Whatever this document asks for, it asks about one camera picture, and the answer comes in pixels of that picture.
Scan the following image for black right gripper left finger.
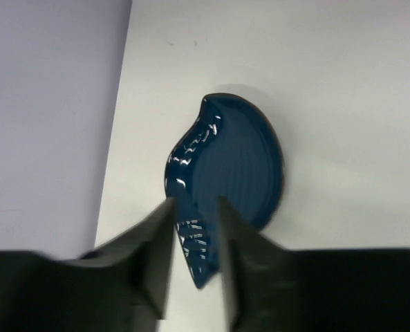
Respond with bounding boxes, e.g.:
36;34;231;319
0;199;176;331

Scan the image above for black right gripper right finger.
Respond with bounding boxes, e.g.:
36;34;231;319
218;197;410;331

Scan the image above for dark blue leaf-shaped plate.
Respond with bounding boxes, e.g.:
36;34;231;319
164;93;285;289

